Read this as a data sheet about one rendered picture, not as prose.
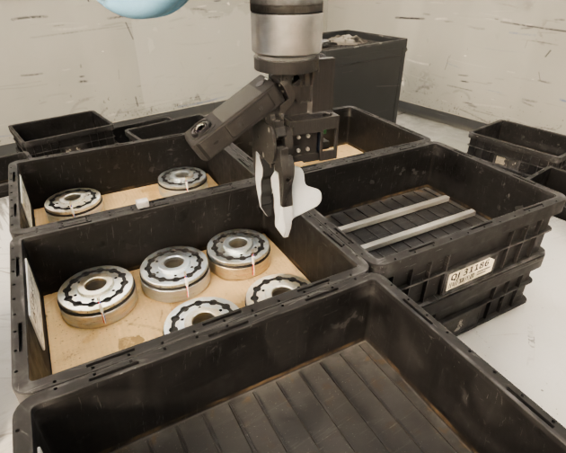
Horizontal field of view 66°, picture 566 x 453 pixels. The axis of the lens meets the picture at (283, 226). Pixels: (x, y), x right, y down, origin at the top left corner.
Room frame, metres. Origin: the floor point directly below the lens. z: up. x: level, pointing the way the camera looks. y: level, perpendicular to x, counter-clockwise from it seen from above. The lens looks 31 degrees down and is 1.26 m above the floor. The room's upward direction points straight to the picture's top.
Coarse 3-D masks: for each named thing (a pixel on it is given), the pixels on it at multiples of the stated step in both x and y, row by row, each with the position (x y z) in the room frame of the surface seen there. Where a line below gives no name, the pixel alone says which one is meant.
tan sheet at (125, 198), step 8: (208, 176) 0.92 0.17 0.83; (152, 184) 0.88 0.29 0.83; (208, 184) 0.88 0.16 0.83; (216, 184) 0.88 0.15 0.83; (120, 192) 0.84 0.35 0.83; (128, 192) 0.84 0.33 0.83; (136, 192) 0.84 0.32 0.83; (144, 192) 0.84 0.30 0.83; (152, 192) 0.84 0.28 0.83; (104, 200) 0.80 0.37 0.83; (112, 200) 0.80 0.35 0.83; (120, 200) 0.80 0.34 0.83; (128, 200) 0.80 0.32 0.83; (40, 208) 0.77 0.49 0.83; (112, 208) 0.77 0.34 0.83; (40, 216) 0.74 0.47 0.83; (40, 224) 0.71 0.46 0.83
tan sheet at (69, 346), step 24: (288, 264) 0.58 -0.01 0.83; (216, 288) 0.52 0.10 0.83; (240, 288) 0.52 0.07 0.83; (48, 312) 0.47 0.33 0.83; (144, 312) 0.47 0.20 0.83; (168, 312) 0.47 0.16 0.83; (72, 336) 0.42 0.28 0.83; (96, 336) 0.42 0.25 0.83; (120, 336) 0.42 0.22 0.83; (144, 336) 0.42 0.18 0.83; (72, 360) 0.38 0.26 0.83
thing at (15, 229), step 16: (128, 144) 0.87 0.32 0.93; (144, 144) 0.88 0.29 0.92; (32, 160) 0.78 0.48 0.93; (48, 160) 0.79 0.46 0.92; (240, 160) 0.78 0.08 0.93; (16, 176) 0.71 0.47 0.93; (16, 192) 0.64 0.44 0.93; (192, 192) 0.64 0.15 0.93; (16, 208) 0.59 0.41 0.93; (128, 208) 0.59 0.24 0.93; (16, 224) 0.54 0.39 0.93; (48, 224) 0.54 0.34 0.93; (64, 224) 0.54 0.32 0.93
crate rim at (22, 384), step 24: (216, 192) 0.65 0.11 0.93; (120, 216) 0.57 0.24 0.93; (312, 216) 0.57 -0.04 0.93; (24, 240) 0.50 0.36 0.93; (336, 240) 0.50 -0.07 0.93; (360, 264) 0.44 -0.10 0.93; (24, 288) 0.40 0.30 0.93; (312, 288) 0.40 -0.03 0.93; (24, 312) 0.36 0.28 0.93; (240, 312) 0.36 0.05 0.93; (24, 336) 0.32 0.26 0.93; (168, 336) 0.32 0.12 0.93; (24, 360) 0.29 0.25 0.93; (96, 360) 0.29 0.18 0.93; (120, 360) 0.29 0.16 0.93; (24, 384) 0.26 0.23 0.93; (48, 384) 0.26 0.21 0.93
